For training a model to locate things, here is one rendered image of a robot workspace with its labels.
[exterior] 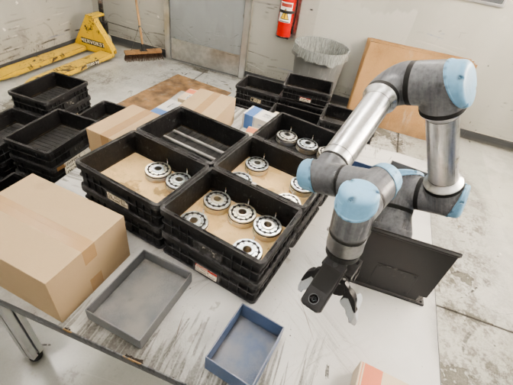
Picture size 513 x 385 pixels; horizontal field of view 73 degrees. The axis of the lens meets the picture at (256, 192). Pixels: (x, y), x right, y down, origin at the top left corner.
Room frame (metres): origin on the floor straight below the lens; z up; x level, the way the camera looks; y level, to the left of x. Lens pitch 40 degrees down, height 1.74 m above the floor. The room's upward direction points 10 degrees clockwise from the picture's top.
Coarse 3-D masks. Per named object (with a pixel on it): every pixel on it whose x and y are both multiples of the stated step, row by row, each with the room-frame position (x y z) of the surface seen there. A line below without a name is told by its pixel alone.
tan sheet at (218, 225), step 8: (200, 200) 0.98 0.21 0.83; (192, 208) 0.93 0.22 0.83; (200, 208) 0.94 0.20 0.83; (208, 216) 0.90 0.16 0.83; (216, 216) 0.91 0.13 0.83; (224, 216) 0.91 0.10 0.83; (256, 216) 0.94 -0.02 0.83; (208, 224) 0.86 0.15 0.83; (216, 224) 0.87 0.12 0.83; (224, 224) 0.88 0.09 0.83; (216, 232) 0.83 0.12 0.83; (224, 232) 0.84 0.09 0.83; (232, 232) 0.84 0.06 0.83; (240, 232) 0.85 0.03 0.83; (248, 232) 0.85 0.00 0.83; (224, 240) 0.80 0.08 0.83; (232, 240) 0.81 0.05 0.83; (256, 240) 0.82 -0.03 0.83; (264, 248) 0.79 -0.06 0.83
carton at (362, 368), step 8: (360, 368) 0.46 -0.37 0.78; (368, 368) 0.47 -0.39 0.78; (376, 368) 0.47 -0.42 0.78; (352, 376) 0.47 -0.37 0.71; (360, 376) 0.44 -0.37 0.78; (368, 376) 0.45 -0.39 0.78; (376, 376) 0.45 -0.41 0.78; (384, 376) 0.45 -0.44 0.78; (352, 384) 0.44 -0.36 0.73; (360, 384) 0.42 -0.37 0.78; (368, 384) 0.42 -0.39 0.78; (376, 384) 0.43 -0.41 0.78; (384, 384) 0.43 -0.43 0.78; (392, 384) 0.43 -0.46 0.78; (400, 384) 0.44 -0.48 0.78; (408, 384) 0.44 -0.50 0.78
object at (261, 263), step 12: (216, 168) 1.06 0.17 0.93; (192, 180) 0.97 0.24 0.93; (240, 180) 1.01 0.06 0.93; (180, 192) 0.89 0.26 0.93; (264, 192) 0.97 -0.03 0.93; (168, 204) 0.83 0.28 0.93; (288, 204) 0.93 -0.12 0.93; (168, 216) 0.78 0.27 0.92; (180, 216) 0.78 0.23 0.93; (300, 216) 0.89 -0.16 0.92; (192, 228) 0.74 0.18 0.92; (288, 228) 0.81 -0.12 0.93; (216, 240) 0.71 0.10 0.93; (276, 240) 0.75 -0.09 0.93; (228, 252) 0.69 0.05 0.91; (240, 252) 0.68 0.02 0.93; (252, 264) 0.65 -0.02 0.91; (264, 264) 0.65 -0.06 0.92
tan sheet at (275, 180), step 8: (240, 168) 1.22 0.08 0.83; (272, 168) 1.26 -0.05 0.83; (256, 176) 1.18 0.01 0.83; (264, 176) 1.19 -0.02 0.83; (272, 176) 1.20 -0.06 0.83; (280, 176) 1.21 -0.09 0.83; (288, 176) 1.22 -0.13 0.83; (264, 184) 1.14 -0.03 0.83; (272, 184) 1.15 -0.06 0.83; (280, 184) 1.16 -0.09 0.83; (288, 184) 1.17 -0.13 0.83; (280, 192) 1.10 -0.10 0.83; (288, 192) 1.11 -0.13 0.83; (304, 200) 1.08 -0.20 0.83
